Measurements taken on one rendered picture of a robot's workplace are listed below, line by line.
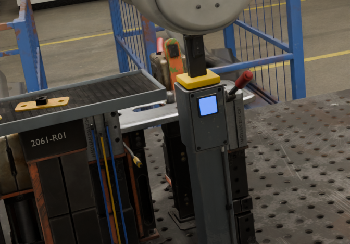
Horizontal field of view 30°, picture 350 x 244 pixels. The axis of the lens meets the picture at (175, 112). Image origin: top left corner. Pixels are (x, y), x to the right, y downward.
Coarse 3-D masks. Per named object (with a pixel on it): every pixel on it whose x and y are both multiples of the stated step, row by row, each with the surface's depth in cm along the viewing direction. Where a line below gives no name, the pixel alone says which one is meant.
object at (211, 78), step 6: (210, 72) 112; (180, 78) 111; (186, 78) 110; (192, 78) 110; (198, 78) 110; (204, 78) 109; (210, 78) 109; (216, 78) 109; (186, 84) 108; (192, 84) 108; (198, 84) 108; (204, 84) 109; (210, 84) 109
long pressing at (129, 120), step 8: (224, 80) 158; (248, 96) 144; (152, 104) 148; (168, 104) 146; (176, 104) 146; (120, 112) 145; (128, 112) 144; (136, 112) 144; (144, 112) 143; (152, 112) 142; (160, 112) 142; (168, 112) 141; (176, 112) 139; (120, 120) 140; (128, 120) 140; (136, 120) 139; (144, 120) 137; (152, 120) 137; (160, 120) 138; (168, 120) 138; (176, 120) 139; (120, 128) 136; (128, 128) 136; (136, 128) 137; (144, 128) 137
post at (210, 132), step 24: (192, 96) 108; (216, 96) 109; (192, 120) 110; (216, 120) 111; (192, 144) 111; (216, 144) 112; (192, 168) 116; (216, 168) 114; (192, 192) 120; (216, 192) 116; (216, 216) 117; (216, 240) 119
